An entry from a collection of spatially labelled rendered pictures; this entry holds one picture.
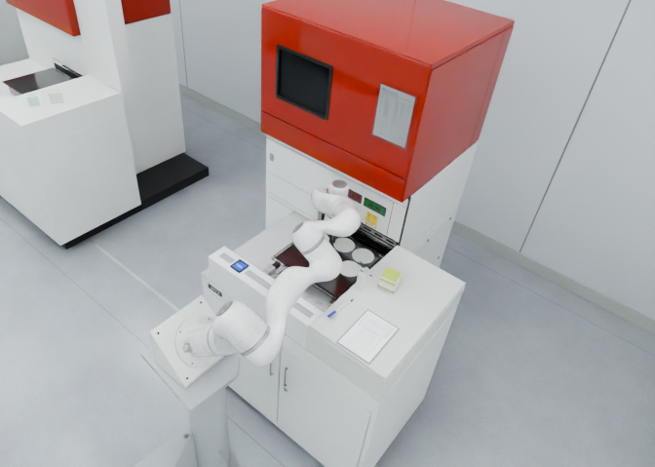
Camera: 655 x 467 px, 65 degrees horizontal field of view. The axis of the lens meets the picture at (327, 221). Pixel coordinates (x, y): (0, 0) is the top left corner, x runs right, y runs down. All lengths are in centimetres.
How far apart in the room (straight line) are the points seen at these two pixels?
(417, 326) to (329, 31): 117
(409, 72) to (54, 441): 234
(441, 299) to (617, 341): 186
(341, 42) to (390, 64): 22
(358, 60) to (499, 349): 205
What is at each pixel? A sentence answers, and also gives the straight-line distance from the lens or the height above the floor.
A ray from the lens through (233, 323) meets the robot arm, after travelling 159.
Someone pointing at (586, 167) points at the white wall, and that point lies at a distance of 351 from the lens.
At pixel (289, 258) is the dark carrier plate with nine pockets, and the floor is 90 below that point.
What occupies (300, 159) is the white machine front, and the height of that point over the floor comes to 115.
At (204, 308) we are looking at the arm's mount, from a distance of 201.
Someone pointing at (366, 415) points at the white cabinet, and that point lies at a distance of 209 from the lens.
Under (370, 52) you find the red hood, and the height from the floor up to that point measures 179.
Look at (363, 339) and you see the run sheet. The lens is 194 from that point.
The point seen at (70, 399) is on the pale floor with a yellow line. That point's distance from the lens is 308.
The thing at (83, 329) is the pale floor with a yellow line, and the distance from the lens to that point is 335.
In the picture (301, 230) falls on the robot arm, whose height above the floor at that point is 134.
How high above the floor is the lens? 248
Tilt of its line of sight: 39 degrees down
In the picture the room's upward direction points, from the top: 6 degrees clockwise
